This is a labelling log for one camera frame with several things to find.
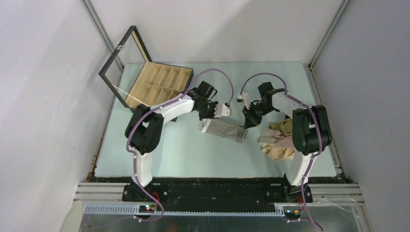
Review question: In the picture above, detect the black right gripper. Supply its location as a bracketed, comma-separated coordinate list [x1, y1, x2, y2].
[242, 101, 276, 130]

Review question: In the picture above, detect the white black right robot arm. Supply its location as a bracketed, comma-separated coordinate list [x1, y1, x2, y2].
[237, 82, 333, 202]

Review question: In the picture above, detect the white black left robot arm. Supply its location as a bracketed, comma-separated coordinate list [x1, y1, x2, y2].
[125, 81, 230, 201]

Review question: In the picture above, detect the beige crumpled underwear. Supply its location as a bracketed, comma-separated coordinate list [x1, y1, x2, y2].
[259, 128, 296, 161]

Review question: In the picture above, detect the pale pink underwear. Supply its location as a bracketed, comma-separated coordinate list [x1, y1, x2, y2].
[275, 135, 295, 150]

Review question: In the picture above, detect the olive green underwear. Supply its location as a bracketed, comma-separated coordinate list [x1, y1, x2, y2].
[270, 118, 293, 136]

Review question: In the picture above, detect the black divided storage box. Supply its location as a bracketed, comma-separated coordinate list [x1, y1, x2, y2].
[99, 26, 193, 111]

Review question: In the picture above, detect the right controller board with leds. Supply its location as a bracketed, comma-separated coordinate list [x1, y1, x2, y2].
[284, 210, 303, 221]

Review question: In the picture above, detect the controller board with leds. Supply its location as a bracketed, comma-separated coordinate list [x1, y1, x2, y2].
[284, 210, 303, 221]
[139, 204, 156, 213]

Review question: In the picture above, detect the left controller board with leds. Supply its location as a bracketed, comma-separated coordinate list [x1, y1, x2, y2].
[139, 204, 156, 213]

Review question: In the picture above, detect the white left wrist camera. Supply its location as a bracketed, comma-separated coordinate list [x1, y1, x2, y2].
[214, 103, 232, 118]

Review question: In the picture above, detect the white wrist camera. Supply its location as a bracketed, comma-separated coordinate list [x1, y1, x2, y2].
[214, 103, 232, 118]
[236, 92, 252, 109]

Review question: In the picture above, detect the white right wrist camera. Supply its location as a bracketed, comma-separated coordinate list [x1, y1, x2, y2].
[236, 92, 252, 109]

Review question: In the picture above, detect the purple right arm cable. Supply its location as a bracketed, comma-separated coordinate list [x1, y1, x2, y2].
[238, 72, 323, 187]

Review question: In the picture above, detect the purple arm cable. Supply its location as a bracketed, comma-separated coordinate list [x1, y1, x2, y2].
[126, 68, 234, 187]
[238, 72, 323, 187]

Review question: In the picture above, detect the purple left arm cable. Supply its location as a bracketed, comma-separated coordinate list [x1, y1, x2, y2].
[126, 68, 234, 187]

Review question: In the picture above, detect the cream lid ribbon strap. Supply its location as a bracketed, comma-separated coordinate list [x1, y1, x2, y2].
[112, 84, 149, 107]

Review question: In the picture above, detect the grey slotted cable duct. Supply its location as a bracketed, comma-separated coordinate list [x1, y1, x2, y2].
[84, 203, 285, 217]

